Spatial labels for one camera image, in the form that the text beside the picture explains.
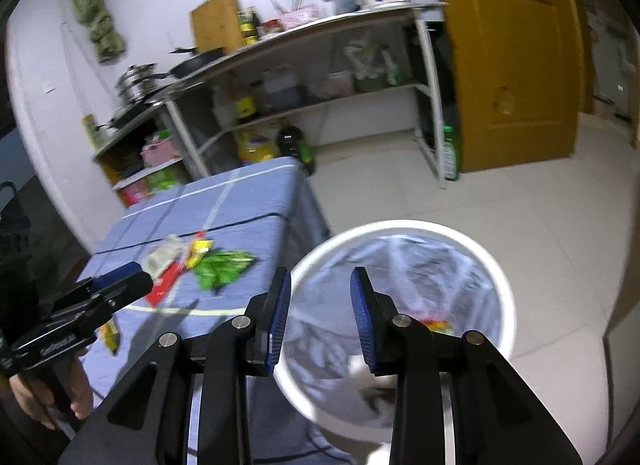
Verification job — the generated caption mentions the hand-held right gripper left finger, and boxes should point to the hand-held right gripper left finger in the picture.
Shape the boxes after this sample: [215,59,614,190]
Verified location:
[57,266,292,465]

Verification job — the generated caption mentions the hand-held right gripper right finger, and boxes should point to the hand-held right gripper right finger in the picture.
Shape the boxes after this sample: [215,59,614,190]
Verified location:
[350,266,583,465]

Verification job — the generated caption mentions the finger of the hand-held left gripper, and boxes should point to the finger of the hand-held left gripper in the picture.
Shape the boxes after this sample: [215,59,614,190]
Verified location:
[107,272,154,313]
[92,261,143,291]

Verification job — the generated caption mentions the clear white packet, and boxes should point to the clear white packet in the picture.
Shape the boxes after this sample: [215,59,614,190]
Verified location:
[144,234,187,278]

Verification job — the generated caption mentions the small yellow green packet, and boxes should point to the small yellow green packet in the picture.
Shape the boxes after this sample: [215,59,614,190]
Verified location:
[100,320,122,356]

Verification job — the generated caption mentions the green snack packet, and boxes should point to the green snack packet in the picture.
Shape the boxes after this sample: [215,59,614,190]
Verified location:
[192,249,258,295]

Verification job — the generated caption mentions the clear plastic bin liner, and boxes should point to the clear plastic bin liner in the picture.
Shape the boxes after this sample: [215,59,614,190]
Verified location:
[290,234,501,431]

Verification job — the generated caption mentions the white round trash bin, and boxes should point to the white round trash bin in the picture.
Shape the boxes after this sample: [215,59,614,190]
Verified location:
[274,220,516,446]

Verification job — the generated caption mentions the person's left hand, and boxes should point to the person's left hand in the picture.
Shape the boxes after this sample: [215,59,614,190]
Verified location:
[9,347,95,430]

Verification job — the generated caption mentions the white crumpled tissue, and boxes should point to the white crumpled tissue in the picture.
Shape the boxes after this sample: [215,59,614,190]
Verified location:
[347,352,396,396]

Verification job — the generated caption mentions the yellow red snack packet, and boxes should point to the yellow red snack packet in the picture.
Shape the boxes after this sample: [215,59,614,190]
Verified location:
[417,312,456,338]

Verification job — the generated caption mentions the pink printed box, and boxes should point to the pink printed box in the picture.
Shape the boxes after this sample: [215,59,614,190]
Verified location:
[120,180,153,206]

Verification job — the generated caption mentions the green cardboard box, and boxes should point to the green cardboard box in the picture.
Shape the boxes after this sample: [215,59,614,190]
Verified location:
[147,165,188,191]

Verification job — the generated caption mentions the wooden shelf unit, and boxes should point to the wooden shelf unit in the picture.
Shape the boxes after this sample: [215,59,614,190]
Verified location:
[91,95,193,209]

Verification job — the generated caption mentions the pink plastic basket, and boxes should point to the pink plastic basket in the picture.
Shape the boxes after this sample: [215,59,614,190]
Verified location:
[141,138,182,168]

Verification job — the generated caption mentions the blue checked tablecloth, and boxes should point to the blue checked tablecloth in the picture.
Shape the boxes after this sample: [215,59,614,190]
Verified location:
[75,156,351,465]

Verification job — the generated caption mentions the yellow power strip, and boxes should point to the yellow power strip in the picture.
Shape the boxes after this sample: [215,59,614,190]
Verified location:
[81,114,101,148]

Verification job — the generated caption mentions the black induction cooker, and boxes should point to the black induction cooker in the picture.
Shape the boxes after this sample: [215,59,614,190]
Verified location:
[107,98,168,128]

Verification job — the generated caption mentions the dark bottle green label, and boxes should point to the dark bottle green label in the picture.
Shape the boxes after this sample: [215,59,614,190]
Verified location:
[276,126,317,176]

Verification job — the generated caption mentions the yellow oil bottle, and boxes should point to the yellow oil bottle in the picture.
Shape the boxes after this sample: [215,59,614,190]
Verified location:
[236,128,278,166]

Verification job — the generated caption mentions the green glass bottle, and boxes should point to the green glass bottle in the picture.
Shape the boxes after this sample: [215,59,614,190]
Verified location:
[441,126,461,182]

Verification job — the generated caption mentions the stainless steel pot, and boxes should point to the stainless steel pot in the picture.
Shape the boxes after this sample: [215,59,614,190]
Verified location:
[116,64,168,101]

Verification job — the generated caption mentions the white plastic bottle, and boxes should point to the white plastic bottle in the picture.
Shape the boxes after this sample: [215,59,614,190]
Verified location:
[212,88,236,128]

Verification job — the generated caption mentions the dark bottle yellow label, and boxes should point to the dark bottle yellow label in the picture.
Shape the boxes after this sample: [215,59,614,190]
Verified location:
[234,88,257,121]

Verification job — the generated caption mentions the black frying pan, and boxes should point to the black frying pan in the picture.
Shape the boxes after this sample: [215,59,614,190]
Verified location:
[167,46,227,78]

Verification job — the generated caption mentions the grey plastic container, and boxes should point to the grey plastic container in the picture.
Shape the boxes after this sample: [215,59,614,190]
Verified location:
[262,70,303,108]

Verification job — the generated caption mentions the green hanging cloth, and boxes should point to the green hanging cloth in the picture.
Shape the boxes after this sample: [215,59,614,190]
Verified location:
[69,0,126,63]

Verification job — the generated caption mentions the white green plastic bags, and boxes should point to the white green plastic bags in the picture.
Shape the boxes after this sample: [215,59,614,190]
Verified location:
[342,40,406,93]

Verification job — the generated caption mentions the white metal kitchen rack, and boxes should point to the white metal kitchen rack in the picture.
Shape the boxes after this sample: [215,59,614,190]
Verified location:
[162,1,451,191]

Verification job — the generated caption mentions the wooden cutting board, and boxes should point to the wooden cutting board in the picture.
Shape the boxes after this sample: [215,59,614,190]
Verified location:
[189,0,246,53]

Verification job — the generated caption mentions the dark sauce bottle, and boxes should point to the dark sauce bottle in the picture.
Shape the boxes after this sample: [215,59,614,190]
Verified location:
[238,8,259,46]

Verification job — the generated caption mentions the pink chopstick holder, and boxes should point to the pink chopstick holder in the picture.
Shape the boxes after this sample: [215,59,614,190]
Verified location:
[272,2,321,30]

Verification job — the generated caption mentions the yellow wooden door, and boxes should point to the yellow wooden door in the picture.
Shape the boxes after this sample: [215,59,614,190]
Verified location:
[419,0,583,173]

